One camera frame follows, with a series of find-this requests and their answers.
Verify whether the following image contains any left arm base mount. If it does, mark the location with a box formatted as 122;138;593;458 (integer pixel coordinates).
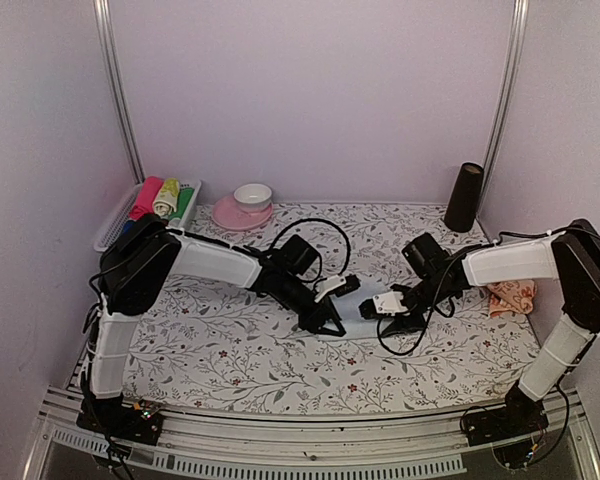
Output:
76;391;164;446

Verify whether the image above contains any left black cable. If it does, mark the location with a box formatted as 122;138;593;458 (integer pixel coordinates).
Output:
268;217;352;289

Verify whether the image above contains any light blue towel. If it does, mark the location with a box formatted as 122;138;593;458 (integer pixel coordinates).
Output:
331;288;381;340

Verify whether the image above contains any black cable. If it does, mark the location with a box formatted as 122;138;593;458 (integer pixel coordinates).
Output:
377;227;581;357
268;217;352;289

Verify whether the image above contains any green rolled towel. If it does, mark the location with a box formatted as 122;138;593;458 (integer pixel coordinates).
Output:
169;187;195;222

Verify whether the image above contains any blue rolled towel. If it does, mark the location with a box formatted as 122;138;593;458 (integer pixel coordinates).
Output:
121;220;135;234

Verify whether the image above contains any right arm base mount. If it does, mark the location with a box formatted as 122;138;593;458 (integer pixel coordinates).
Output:
459;405;549;446

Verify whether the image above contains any orange patterned towel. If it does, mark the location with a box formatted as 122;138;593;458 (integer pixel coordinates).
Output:
487;280;537;318

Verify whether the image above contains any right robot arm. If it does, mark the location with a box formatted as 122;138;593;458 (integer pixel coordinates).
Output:
368;219;600;436

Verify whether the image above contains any white plastic basket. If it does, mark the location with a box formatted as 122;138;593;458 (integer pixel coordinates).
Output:
93;176;202;253

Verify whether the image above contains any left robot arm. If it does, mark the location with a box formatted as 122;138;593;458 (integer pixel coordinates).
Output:
86;214;358;434

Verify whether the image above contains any pink rolled towel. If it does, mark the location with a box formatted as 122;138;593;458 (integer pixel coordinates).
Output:
129;176;164;221

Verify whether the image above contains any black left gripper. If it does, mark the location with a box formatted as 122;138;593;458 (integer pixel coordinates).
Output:
277;273;346;337

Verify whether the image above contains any white bowl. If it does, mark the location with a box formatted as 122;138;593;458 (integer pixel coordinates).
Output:
233;183;272;213

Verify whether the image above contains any dark brown cylinder cup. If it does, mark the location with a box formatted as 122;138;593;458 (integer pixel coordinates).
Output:
443;162;484;233

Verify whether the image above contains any yellow-green rolled towel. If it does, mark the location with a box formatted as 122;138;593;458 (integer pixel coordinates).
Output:
152;178;180;218

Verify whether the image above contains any right black cable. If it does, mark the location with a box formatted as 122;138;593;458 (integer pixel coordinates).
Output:
377;227;581;357

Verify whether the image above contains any pink plate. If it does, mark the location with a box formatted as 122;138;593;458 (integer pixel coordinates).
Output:
211;195;273;232

